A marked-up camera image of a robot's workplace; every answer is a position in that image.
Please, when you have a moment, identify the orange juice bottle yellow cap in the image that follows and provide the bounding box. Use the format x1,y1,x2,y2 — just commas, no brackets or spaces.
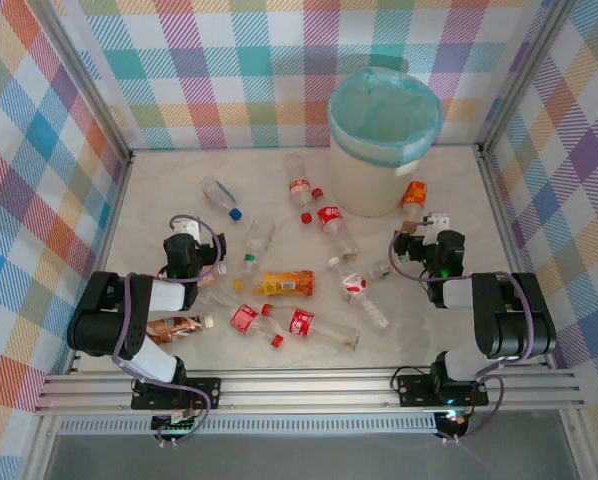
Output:
232,269,316,300

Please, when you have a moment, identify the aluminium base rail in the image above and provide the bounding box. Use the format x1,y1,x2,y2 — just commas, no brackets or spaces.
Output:
32,368,588,417

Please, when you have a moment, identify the right controller board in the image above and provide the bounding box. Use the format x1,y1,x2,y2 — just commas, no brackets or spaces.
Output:
434,409,470,444

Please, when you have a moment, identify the controller board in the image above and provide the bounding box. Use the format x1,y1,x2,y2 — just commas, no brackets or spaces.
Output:
434,409,470,444
150,410,203,448

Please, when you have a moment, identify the clear bottle red white label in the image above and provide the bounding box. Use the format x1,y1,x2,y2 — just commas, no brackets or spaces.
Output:
327,255,392,337

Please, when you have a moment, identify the brown coffee bottle white cap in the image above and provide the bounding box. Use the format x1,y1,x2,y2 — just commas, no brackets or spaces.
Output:
145,313,216,347

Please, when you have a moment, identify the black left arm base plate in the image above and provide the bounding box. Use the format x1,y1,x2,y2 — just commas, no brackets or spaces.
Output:
130,376,223,412

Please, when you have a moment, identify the orange bottle brown cap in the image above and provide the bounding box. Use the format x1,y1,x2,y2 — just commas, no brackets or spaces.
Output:
397,179,429,235

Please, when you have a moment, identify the aluminium upright post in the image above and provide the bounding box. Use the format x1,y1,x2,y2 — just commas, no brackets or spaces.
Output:
476,0,578,154
26,0,134,164

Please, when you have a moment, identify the left controller board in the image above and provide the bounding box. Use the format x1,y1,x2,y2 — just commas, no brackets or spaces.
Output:
150,410,203,448

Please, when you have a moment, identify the clear cola bottle red label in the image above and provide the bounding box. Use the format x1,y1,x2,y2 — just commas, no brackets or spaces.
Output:
197,287,286,350
311,187,360,265
260,302,362,352

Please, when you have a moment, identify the clear bottle flower red label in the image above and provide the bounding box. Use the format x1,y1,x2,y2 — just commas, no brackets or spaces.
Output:
283,152,314,225

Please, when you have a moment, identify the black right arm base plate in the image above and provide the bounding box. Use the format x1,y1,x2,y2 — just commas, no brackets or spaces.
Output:
396,372,491,408

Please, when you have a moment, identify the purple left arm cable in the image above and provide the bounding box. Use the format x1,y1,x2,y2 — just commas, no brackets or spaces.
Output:
109,213,229,444

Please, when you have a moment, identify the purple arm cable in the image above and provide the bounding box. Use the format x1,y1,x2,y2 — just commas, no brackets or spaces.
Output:
109,213,229,444
388,227,535,441

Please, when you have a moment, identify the grey slotted cable duct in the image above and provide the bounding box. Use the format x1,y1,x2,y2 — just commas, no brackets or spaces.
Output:
57,415,439,437

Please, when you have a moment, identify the clear bottle green cap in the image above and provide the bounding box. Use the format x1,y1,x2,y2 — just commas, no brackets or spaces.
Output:
241,216,276,275

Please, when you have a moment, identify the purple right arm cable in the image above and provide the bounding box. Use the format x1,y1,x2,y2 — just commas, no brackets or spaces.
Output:
388,227,535,441

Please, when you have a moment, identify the aluminium frame leg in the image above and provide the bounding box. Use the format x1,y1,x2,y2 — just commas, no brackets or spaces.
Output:
21,414,63,480
561,409,598,480

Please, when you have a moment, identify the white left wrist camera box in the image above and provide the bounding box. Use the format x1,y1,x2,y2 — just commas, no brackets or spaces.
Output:
171,219,201,246

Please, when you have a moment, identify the white round waste bin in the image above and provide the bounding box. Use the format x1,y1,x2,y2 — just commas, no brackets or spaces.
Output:
327,67,444,219

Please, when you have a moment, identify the clear bottle blue cap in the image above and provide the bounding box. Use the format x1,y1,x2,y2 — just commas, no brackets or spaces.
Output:
200,174,244,222

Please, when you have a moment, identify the small bottle green label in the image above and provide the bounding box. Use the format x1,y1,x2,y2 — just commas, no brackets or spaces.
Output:
367,258,405,281

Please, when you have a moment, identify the aluminium side floor rail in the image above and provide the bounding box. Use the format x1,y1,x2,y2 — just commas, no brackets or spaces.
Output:
63,152,136,376
476,144,560,372

